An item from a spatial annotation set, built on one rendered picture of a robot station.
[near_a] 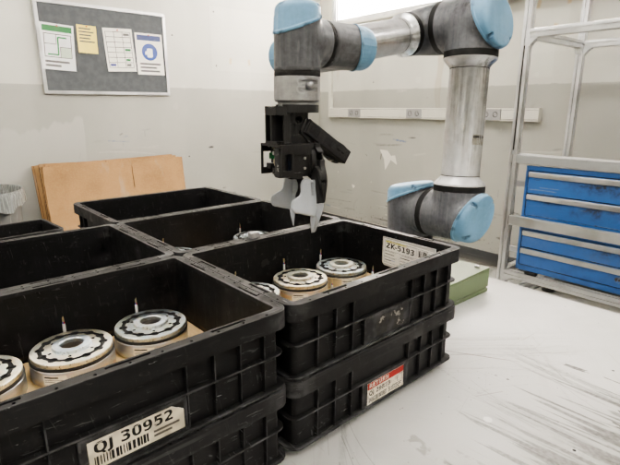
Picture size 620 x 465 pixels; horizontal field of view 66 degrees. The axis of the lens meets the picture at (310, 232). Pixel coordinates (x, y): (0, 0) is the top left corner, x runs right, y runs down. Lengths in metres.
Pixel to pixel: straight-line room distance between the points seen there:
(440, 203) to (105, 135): 3.14
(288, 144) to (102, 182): 3.06
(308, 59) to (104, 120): 3.23
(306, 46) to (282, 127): 0.13
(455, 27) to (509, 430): 0.79
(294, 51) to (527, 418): 0.67
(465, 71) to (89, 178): 3.03
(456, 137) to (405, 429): 0.63
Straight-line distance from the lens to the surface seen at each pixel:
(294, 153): 0.77
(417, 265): 0.78
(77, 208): 1.34
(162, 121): 4.08
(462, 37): 1.12
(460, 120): 1.12
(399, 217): 1.20
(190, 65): 4.21
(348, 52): 0.84
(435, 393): 0.88
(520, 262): 2.81
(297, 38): 0.78
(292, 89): 0.77
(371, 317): 0.73
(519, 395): 0.92
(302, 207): 0.79
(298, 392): 0.67
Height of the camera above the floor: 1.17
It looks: 15 degrees down
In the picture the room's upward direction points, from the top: straight up
